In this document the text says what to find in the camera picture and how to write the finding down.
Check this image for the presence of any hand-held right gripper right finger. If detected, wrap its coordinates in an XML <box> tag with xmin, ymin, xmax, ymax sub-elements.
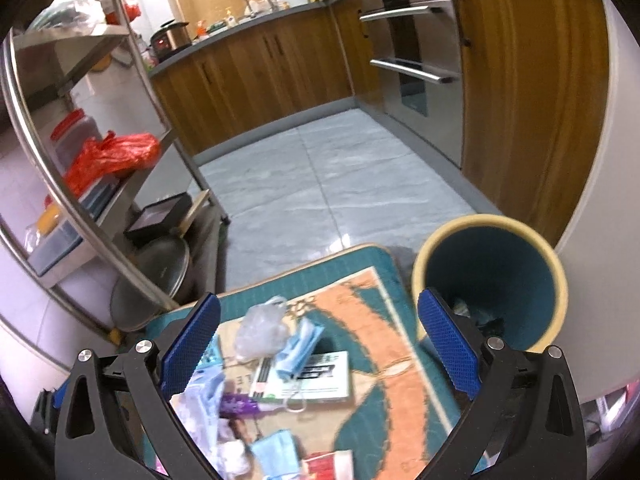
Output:
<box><xmin>416</xmin><ymin>287</ymin><xmax>588</xmax><ymax>480</ymax></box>

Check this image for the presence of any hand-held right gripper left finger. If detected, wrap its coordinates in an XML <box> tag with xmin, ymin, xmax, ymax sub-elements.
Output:
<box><xmin>54</xmin><ymin>292</ymin><xmax>223</xmax><ymax>480</ymax></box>

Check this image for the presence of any teal bin with yellow rim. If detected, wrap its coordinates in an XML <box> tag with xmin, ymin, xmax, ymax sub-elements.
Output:
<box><xmin>411</xmin><ymin>214</ymin><xmax>569</xmax><ymax>356</ymax></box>

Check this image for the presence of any white and green box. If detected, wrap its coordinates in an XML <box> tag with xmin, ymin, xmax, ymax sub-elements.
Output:
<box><xmin>248</xmin><ymin>350</ymin><xmax>355</xmax><ymax>406</ymax></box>

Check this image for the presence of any red snack packet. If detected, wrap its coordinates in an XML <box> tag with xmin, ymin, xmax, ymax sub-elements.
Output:
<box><xmin>302</xmin><ymin>450</ymin><xmax>355</xmax><ymax>480</ymax></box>

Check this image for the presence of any teal blister pack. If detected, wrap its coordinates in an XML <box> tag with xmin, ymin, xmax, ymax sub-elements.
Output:
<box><xmin>197</xmin><ymin>332</ymin><xmax>224</xmax><ymax>368</ymax></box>

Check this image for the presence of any pale plastic wrapper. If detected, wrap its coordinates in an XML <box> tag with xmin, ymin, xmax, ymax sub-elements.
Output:
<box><xmin>170</xmin><ymin>367</ymin><xmax>226</xmax><ymax>461</ymax></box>

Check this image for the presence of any clear crumpled plastic bag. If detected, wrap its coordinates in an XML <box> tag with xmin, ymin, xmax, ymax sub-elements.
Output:
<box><xmin>234</xmin><ymin>296</ymin><xmax>291</xmax><ymax>363</ymax></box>

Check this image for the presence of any purple spray bottle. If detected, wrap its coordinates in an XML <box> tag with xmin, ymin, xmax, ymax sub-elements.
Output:
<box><xmin>220</xmin><ymin>392</ymin><xmax>281</xmax><ymax>418</ymax></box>

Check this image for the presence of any glass pot lid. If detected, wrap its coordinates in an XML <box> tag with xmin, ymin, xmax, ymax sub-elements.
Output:
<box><xmin>109</xmin><ymin>235</ymin><xmax>193</xmax><ymax>333</ymax></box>

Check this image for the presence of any teal printed cushion mat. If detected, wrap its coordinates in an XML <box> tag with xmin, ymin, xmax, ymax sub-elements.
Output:
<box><xmin>140</xmin><ymin>243</ymin><xmax>496</xmax><ymax>480</ymax></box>

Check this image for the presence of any blue face mask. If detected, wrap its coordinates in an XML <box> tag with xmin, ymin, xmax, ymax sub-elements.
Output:
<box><xmin>250</xmin><ymin>429</ymin><xmax>301</xmax><ymax>480</ymax></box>
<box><xmin>275</xmin><ymin>316</ymin><xmax>325</xmax><ymax>413</ymax></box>

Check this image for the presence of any white crumpled tissue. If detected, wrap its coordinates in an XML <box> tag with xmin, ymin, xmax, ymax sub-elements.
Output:
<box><xmin>217</xmin><ymin>437</ymin><xmax>251</xmax><ymax>478</ymax></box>

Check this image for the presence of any black flat box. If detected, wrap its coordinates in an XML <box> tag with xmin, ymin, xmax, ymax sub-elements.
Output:
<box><xmin>123</xmin><ymin>192</ymin><xmax>193</xmax><ymax>248</ymax></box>

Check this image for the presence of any wooden board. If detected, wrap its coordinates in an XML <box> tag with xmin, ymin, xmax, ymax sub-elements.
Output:
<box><xmin>180</xmin><ymin>189</ymin><xmax>211</xmax><ymax>233</ymax></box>

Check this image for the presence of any clear storage box yellow lid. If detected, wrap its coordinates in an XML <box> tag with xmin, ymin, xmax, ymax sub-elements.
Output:
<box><xmin>27</xmin><ymin>175</ymin><xmax>121</xmax><ymax>276</ymax></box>

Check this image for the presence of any built-in steel oven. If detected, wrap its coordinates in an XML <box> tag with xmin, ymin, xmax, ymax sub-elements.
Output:
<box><xmin>359</xmin><ymin>0</ymin><xmax>463</xmax><ymax>168</ymax></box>

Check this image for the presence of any clear container with red lid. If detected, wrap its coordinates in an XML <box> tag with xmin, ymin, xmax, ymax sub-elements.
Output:
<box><xmin>50</xmin><ymin>109</ymin><xmax>103</xmax><ymax>171</ymax></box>

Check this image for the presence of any wooden kitchen cabinet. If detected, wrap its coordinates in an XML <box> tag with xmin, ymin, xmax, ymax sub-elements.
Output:
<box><xmin>149</xmin><ymin>0</ymin><xmax>611</xmax><ymax>248</ymax></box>

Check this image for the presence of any stainless steel rack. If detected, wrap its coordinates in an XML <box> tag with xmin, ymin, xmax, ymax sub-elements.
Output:
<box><xmin>0</xmin><ymin>0</ymin><xmax>231</xmax><ymax>341</ymax></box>

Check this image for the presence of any red and white plastic bag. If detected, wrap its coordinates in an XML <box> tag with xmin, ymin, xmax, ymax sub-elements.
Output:
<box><xmin>105</xmin><ymin>0</ymin><xmax>141</xmax><ymax>26</ymax></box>

